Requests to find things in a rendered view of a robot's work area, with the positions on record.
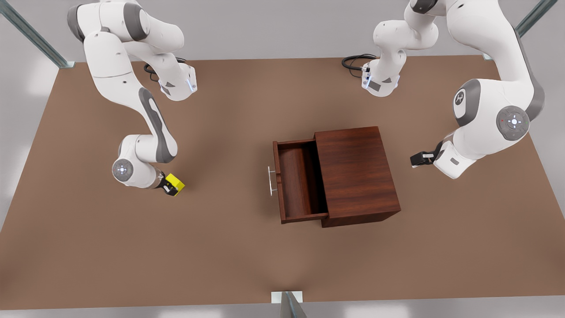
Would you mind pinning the yellow block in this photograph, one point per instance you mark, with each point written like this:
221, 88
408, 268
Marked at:
175, 182

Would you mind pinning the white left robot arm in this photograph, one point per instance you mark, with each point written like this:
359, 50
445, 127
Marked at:
490, 101

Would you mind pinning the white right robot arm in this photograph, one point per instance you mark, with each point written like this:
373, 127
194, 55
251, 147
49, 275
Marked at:
110, 66

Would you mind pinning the dark wooden cabinet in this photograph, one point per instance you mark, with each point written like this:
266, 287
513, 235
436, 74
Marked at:
355, 174

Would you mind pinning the silver frame post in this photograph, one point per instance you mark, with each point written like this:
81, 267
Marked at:
289, 304
33, 35
527, 20

